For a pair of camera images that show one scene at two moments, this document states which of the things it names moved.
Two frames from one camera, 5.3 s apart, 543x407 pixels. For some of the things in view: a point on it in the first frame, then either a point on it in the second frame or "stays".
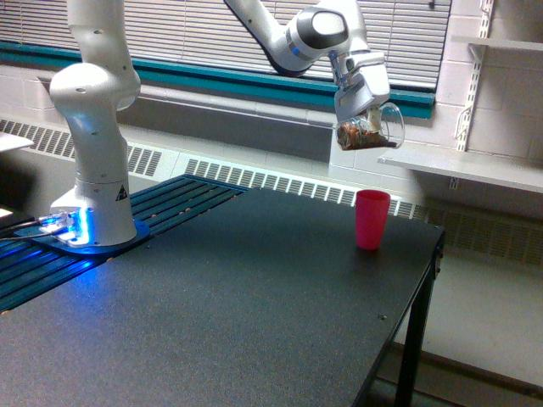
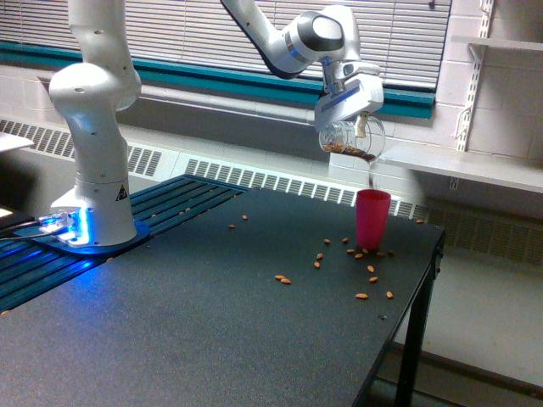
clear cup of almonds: (382, 126) → (363, 136)
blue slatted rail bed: (25, 271) stays
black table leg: (409, 385) stays
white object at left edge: (9, 142) stays
